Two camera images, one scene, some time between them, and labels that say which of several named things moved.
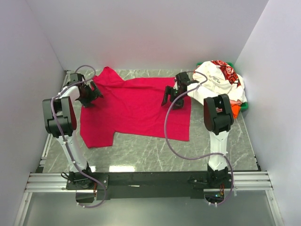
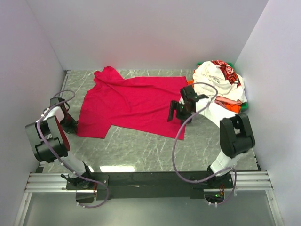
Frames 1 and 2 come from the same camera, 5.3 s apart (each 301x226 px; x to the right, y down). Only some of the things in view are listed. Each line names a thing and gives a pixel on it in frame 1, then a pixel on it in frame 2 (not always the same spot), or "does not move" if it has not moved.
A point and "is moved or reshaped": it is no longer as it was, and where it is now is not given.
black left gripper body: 88,97 to 69,124
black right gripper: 169,91 to 176,105
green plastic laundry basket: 244,105 does not move
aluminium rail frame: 59,182 does not move
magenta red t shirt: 132,106 is moved or reshaped
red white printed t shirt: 230,74 does not move
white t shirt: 212,83 does not move
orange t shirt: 236,108 does not move
